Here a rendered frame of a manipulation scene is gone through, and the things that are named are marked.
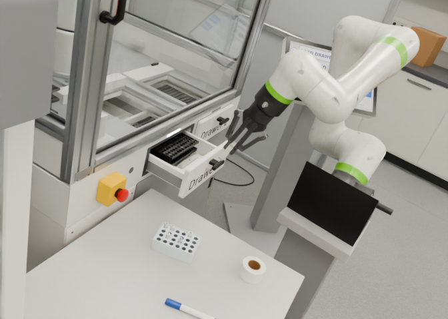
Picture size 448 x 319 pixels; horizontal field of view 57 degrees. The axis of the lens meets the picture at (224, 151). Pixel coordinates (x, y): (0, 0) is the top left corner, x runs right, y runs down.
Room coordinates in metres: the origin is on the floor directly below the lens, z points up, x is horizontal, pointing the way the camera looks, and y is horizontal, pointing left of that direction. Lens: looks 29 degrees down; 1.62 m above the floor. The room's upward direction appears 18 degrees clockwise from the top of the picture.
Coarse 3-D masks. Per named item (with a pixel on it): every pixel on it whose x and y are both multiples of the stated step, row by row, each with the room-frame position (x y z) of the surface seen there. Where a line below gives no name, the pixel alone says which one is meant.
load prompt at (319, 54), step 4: (300, 48) 2.06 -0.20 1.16; (304, 48) 2.06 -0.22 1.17; (308, 48) 2.07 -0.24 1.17; (312, 48) 2.08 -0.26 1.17; (312, 52) 2.07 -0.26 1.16; (316, 52) 2.08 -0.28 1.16; (320, 52) 2.09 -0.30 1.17; (324, 52) 2.10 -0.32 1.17; (328, 52) 2.11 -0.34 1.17; (316, 56) 2.07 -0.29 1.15; (320, 56) 2.08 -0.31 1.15; (324, 56) 2.09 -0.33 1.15; (328, 56) 2.10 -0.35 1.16; (324, 60) 2.08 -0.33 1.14; (328, 60) 2.08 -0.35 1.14
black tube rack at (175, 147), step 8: (176, 136) 1.31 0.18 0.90; (184, 136) 1.33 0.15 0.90; (160, 144) 1.22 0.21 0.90; (168, 144) 1.24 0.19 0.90; (176, 144) 1.25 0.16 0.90; (184, 144) 1.28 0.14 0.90; (152, 152) 1.20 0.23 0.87; (160, 152) 1.17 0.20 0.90; (168, 152) 1.19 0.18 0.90; (184, 152) 1.27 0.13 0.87; (192, 152) 1.29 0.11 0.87; (168, 160) 1.17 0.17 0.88; (176, 160) 1.20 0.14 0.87
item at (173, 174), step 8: (192, 136) 1.36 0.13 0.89; (200, 144) 1.35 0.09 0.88; (208, 144) 1.34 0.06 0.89; (200, 152) 1.35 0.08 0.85; (208, 152) 1.34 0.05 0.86; (152, 160) 1.14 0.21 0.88; (160, 160) 1.13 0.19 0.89; (184, 160) 1.27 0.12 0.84; (152, 168) 1.13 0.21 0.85; (160, 168) 1.12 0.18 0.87; (168, 168) 1.12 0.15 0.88; (176, 168) 1.11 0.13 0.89; (184, 168) 1.22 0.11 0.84; (160, 176) 1.12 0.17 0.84; (168, 176) 1.11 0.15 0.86; (176, 176) 1.10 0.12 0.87; (176, 184) 1.10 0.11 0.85
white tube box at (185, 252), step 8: (160, 232) 0.92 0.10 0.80; (176, 232) 0.94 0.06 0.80; (184, 232) 0.95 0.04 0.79; (152, 240) 0.88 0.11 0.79; (160, 240) 0.89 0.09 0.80; (168, 240) 0.90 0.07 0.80; (176, 240) 0.91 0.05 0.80; (184, 240) 0.92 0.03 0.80; (192, 240) 0.93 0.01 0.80; (200, 240) 0.94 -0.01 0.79; (152, 248) 0.88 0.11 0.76; (160, 248) 0.88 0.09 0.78; (168, 248) 0.88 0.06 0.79; (176, 248) 0.87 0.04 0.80; (184, 248) 0.89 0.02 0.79; (192, 248) 0.90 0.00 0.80; (176, 256) 0.87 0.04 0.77; (184, 256) 0.87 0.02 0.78; (192, 256) 0.87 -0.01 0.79
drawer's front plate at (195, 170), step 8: (224, 144) 1.31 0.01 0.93; (216, 152) 1.24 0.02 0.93; (200, 160) 1.15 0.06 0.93; (208, 160) 1.19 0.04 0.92; (192, 168) 1.09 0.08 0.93; (200, 168) 1.14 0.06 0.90; (208, 168) 1.21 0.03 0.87; (184, 176) 1.08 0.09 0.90; (192, 176) 1.10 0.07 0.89; (208, 176) 1.23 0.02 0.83; (184, 184) 1.07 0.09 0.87; (192, 184) 1.12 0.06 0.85; (184, 192) 1.07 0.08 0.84
